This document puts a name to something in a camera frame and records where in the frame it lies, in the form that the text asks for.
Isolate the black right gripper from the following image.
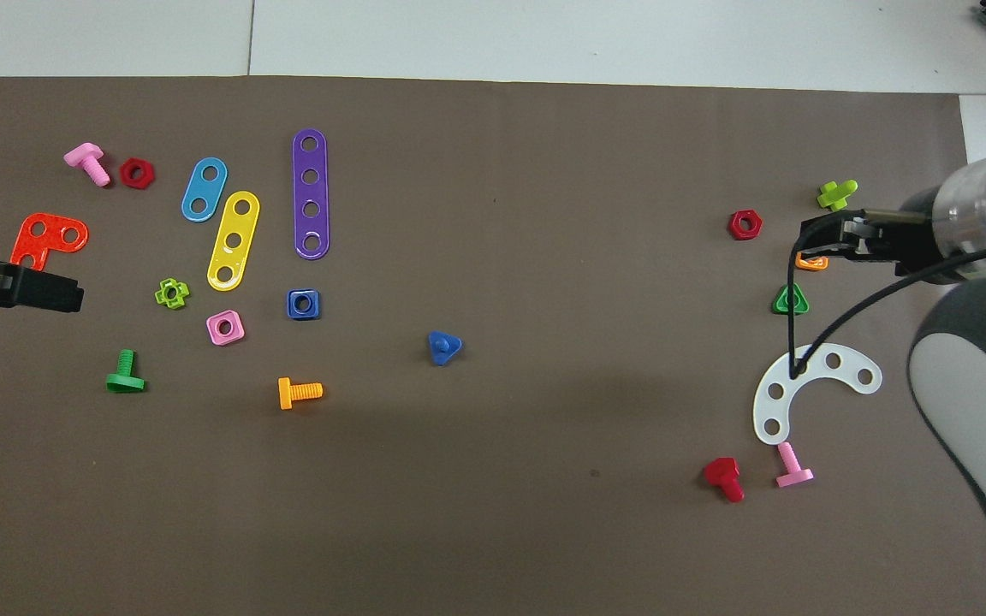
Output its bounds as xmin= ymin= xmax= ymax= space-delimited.
xmin=801 ymin=208 xmax=944 ymax=276

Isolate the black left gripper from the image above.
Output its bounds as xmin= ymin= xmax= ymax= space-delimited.
xmin=0 ymin=252 xmax=85 ymax=313

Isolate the blue triangle-head screw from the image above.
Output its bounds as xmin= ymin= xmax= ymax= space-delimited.
xmin=427 ymin=331 xmax=464 ymax=367

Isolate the lime green cross screw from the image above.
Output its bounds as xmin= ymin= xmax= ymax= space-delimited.
xmin=817 ymin=180 xmax=859 ymax=212

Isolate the green plastic screw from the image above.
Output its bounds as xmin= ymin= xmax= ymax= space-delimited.
xmin=105 ymin=348 xmax=147 ymax=394

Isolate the green triangle nut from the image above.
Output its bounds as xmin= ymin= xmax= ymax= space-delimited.
xmin=771 ymin=282 xmax=811 ymax=316

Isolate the pink plastic screw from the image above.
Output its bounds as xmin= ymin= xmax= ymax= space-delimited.
xmin=775 ymin=441 xmax=815 ymax=489
xmin=63 ymin=143 xmax=112 ymax=187

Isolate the pink square nut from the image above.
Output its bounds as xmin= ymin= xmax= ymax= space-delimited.
xmin=206 ymin=310 xmax=247 ymax=347

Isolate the red plastic screw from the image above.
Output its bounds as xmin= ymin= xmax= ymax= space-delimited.
xmin=704 ymin=458 xmax=745 ymax=504

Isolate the orange plastic screw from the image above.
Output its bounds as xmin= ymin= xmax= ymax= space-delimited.
xmin=277 ymin=377 xmax=324 ymax=411

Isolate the orange L-shaped plate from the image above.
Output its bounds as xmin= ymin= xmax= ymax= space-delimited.
xmin=11 ymin=212 xmax=90 ymax=271

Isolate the white curved plate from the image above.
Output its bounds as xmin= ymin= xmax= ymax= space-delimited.
xmin=752 ymin=343 xmax=883 ymax=447

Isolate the blue two-hole strip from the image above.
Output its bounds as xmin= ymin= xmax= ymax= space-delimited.
xmin=181 ymin=157 xmax=229 ymax=223

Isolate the yellow three-hole strip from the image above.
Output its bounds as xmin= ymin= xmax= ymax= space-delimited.
xmin=206 ymin=191 xmax=261 ymax=293

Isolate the purple four-hole strip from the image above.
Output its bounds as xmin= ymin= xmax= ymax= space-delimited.
xmin=292 ymin=128 xmax=331 ymax=260

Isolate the brown table mat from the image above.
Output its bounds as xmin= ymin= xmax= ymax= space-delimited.
xmin=0 ymin=75 xmax=986 ymax=616

